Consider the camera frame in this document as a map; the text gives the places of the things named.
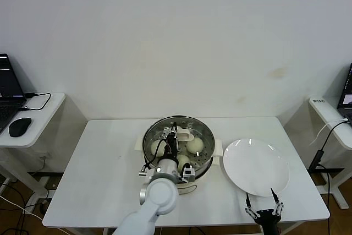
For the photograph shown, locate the white side desk with label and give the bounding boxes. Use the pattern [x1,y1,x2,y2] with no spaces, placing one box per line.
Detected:
[307,96,352,210]

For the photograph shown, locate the black computer mouse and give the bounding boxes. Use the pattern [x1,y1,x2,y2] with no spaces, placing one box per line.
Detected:
[8,118,32,138]

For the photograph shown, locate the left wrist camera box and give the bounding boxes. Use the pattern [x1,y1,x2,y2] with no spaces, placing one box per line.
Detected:
[180,165,197,184]

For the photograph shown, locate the round white plate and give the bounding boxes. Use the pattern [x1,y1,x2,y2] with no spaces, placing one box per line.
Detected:
[222,138,290,197]

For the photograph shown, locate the white steamed baozi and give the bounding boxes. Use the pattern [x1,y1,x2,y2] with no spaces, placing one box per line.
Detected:
[150,140,167,156]
[186,138,205,154]
[176,154,191,172]

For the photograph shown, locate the white floor cable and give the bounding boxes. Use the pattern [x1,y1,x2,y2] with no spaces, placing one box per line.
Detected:
[0,195,45,221]

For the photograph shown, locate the white desk cable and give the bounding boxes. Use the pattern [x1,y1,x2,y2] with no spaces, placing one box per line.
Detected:
[308,118,348,146]

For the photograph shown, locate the black laptop with lit screen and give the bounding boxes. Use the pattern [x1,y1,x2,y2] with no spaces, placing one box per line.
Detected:
[336,63,352,127]

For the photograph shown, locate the white side desk with mouse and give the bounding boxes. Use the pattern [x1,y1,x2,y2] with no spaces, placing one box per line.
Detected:
[0,92,66,200]

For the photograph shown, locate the cream electric cooking pot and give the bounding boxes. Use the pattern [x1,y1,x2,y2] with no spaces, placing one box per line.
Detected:
[134,138,223,196]

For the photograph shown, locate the stainless steel steamer basket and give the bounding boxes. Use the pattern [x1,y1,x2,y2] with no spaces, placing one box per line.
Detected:
[142,116,216,174]

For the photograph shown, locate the black floor cable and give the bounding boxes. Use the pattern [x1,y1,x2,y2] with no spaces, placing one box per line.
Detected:
[0,182,28,214]

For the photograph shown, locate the black laptop charger cable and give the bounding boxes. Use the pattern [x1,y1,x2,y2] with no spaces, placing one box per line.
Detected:
[18,92,52,112]

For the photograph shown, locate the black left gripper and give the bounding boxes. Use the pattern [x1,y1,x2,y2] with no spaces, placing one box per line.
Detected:
[164,122,180,161]

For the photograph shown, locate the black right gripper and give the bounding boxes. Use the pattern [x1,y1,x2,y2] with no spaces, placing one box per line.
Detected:
[245,187,284,235]

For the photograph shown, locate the black laptop with dark screen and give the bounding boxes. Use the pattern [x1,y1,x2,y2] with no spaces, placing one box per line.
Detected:
[0,53,27,134]

